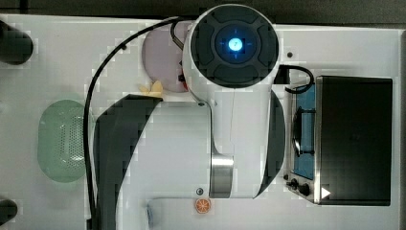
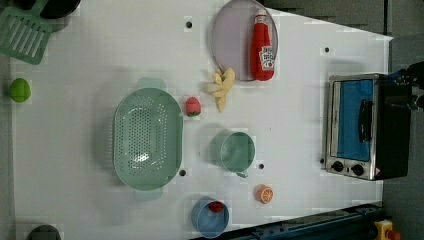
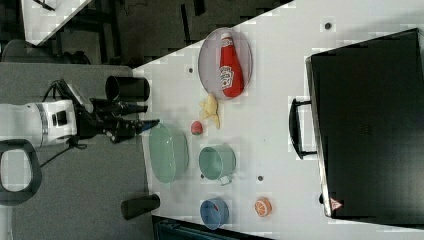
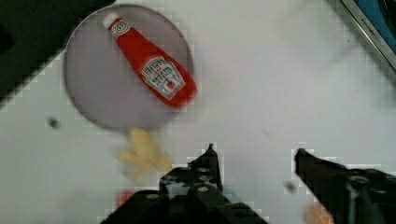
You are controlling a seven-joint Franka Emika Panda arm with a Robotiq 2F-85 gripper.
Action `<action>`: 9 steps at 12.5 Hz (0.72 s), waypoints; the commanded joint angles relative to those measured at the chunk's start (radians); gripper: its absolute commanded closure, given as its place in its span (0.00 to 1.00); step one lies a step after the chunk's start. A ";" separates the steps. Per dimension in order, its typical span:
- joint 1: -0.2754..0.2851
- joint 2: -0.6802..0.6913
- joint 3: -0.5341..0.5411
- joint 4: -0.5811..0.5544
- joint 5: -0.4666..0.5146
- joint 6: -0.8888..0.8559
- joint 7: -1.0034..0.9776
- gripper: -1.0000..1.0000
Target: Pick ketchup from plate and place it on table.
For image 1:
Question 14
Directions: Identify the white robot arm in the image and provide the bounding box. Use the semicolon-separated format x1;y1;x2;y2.
93;4;285;230

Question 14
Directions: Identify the lavender round plate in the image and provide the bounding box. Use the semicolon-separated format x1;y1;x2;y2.
142;24;187;93

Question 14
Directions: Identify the yellow peeled banana toy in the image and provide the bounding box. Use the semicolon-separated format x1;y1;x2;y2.
139;80;164;98

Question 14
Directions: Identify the orange slice toy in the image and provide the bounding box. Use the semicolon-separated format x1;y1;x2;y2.
194;198;211;214

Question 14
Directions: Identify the silver toaster oven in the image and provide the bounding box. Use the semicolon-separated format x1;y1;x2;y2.
283;76;393;206

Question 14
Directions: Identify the green perforated colander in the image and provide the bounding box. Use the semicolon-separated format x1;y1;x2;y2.
37;100;85;183

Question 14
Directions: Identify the black round object lower left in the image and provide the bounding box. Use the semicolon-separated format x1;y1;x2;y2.
0;199;18;224

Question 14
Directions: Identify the black cylinder post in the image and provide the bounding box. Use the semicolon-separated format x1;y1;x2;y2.
0;21;34;65

